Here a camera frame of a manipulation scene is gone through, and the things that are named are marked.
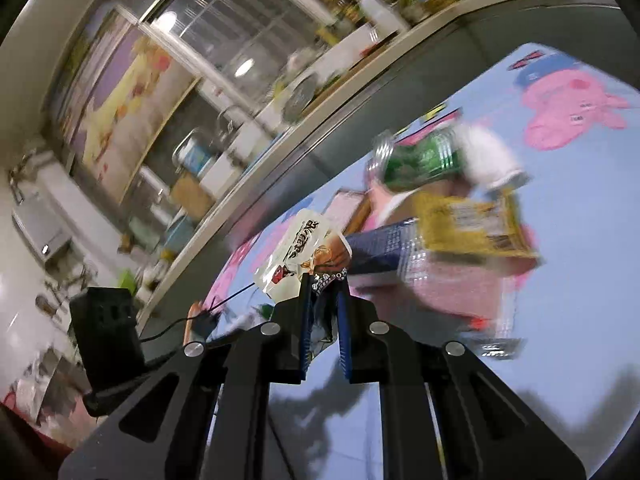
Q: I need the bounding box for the white snack wrapper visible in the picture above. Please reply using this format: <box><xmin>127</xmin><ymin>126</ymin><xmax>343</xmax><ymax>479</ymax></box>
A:
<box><xmin>252</xmin><ymin>208</ymin><xmax>354</xmax><ymax>361</ymax></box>

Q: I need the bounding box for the dark blue milk carton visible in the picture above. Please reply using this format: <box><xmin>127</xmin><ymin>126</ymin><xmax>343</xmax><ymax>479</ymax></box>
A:
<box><xmin>346</xmin><ymin>218</ymin><xmax>424</xmax><ymax>288</ymax></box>

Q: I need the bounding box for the yellow snack bag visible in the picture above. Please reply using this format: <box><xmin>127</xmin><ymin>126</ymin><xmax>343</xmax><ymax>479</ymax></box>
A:
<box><xmin>412</xmin><ymin>190</ymin><xmax>538</xmax><ymax>259</ymax></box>

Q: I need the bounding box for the green crushed can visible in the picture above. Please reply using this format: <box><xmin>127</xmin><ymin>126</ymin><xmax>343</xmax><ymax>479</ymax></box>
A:
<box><xmin>366</xmin><ymin>127</ymin><xmax>462</xmax><ymax>193</ymax></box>

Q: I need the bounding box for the pink white cup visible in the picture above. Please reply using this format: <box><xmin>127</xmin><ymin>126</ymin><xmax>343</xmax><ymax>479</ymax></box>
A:
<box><xmin>454</xmin><ymin>122</ymin><xmax>530</xmax><ymax>193</ymax></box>

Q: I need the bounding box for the cartoon pig tablecloth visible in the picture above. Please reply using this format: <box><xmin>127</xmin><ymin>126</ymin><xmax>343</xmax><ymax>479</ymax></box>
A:
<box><xmin>205</xmin><ymin>42</ymin><xmax>639</xmax><ymax>479</ymax></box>

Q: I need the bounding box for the cartoon window poster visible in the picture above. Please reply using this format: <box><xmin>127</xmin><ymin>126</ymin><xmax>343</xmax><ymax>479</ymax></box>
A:
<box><xmin>48</xmin><ymin>6</ymin><xmax>198</xmax><ymax>202</ymax></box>

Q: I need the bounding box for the white plastic bottle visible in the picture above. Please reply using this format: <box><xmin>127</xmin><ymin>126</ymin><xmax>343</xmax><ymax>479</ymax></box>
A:
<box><xmin>357</xmin><ymin>0</ymin><xmax>410</xmax><ymax>37</ymax></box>

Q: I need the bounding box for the black cable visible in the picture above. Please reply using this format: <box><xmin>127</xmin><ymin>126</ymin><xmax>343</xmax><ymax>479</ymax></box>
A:
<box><xmin>138</xmin><ymin>282</ymin><xmax>256</xmax><ymax>345</ymax></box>

